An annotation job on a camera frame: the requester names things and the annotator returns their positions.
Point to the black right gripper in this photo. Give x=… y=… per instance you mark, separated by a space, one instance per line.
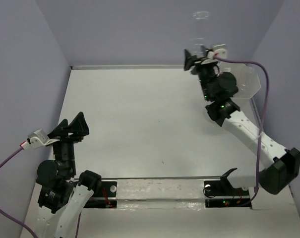
x=190 y=61

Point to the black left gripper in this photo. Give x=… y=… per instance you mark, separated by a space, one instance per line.
x=79 y=125

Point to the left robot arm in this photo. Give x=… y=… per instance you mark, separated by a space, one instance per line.
x=61 y=200

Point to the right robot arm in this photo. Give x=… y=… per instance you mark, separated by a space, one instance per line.
x=225 y=84

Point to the white translucent bin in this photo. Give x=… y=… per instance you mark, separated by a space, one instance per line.
x=247 y=79

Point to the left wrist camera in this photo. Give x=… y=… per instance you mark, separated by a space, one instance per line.
x=39 y=139

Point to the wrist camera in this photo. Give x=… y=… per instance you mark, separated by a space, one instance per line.
x=209 y=54
x=39 y=139

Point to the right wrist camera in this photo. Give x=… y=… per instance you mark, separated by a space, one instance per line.
x=209 y=54

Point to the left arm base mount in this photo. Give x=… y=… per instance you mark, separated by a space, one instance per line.
x=105 y=198

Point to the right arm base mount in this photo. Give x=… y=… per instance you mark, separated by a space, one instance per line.
x=219 y=193

